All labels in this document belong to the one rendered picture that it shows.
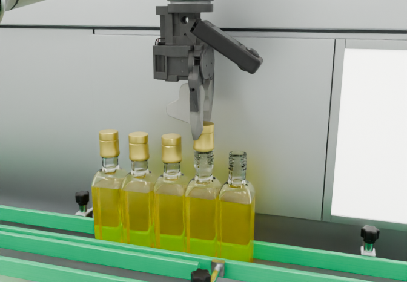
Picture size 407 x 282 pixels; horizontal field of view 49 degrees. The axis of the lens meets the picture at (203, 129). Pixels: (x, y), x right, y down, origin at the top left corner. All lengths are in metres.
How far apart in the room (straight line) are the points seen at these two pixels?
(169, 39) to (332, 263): 0.47
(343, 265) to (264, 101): 0.32
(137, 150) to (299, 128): 0.30
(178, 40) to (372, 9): 0.33
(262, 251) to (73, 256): 0.34
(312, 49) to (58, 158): 0.61
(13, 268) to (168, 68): 0.42
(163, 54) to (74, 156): 0.43
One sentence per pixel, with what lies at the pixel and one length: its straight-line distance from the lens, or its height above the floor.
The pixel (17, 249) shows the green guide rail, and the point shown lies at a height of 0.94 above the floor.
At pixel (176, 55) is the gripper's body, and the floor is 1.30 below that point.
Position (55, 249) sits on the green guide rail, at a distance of 0.88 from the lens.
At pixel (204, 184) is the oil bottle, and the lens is 0.74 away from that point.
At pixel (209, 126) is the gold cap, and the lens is 0.72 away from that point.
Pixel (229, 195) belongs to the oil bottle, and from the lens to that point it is 0.73.
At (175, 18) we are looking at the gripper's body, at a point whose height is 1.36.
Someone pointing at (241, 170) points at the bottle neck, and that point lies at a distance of 0.73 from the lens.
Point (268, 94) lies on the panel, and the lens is 0.82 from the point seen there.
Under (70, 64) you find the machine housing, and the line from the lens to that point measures 0.99.
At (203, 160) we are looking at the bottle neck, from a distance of 0.74.
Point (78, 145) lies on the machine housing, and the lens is 1.03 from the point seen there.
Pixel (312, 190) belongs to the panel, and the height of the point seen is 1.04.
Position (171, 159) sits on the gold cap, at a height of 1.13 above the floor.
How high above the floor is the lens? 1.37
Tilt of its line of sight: 15 degrees down
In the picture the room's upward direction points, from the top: straight up
